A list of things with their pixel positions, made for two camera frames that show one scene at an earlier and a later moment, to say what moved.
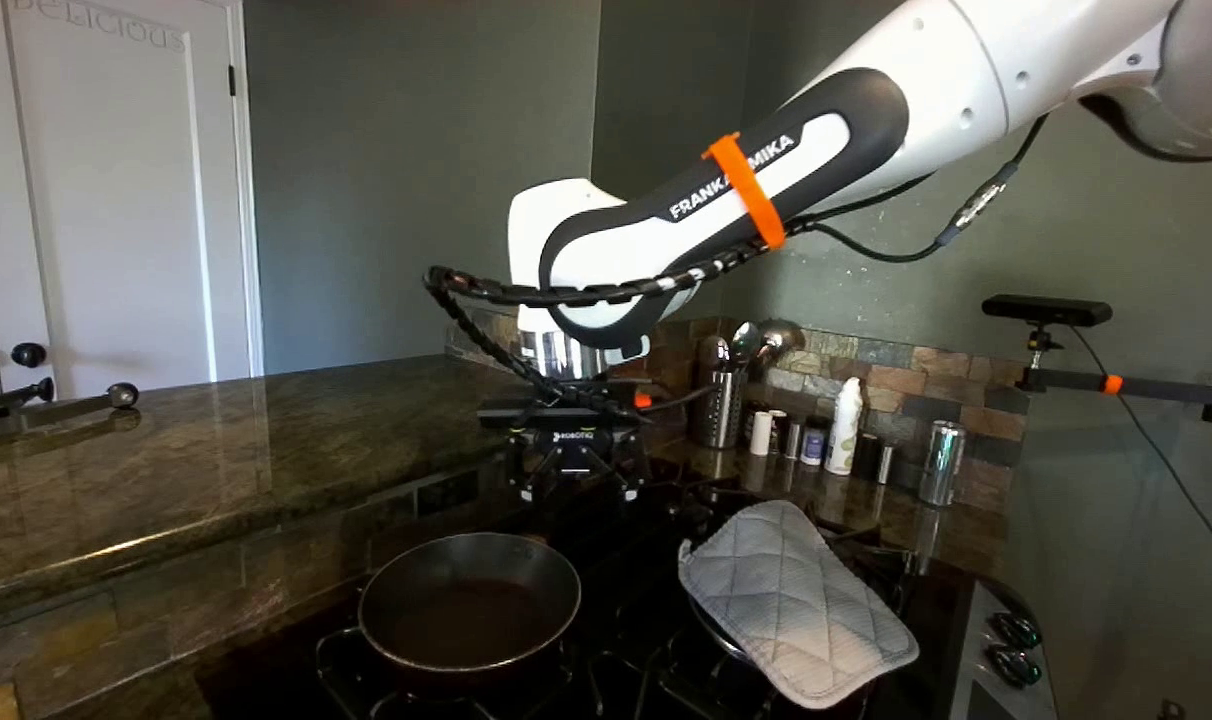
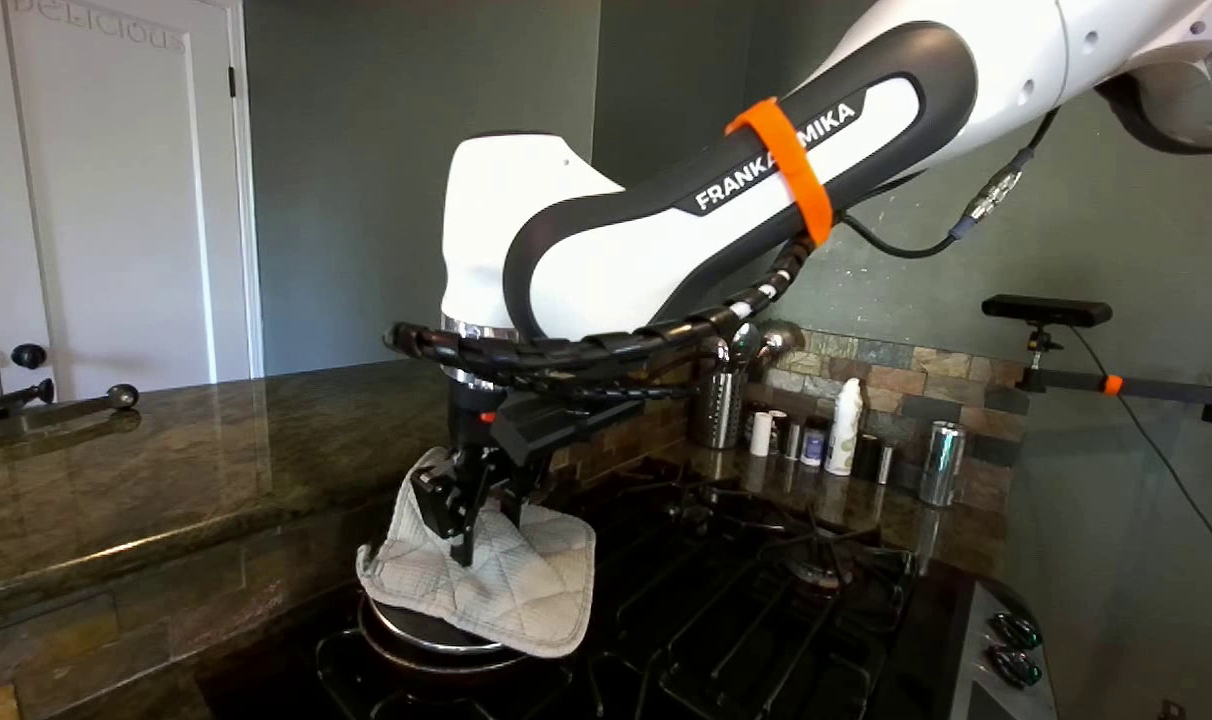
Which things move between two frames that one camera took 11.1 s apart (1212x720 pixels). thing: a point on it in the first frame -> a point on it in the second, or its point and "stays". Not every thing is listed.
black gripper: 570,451 -> 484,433
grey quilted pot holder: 799,600 -> 525,582
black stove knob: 1012,666 stays
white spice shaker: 763,430 stays
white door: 108,198 stays
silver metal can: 945,457 stays
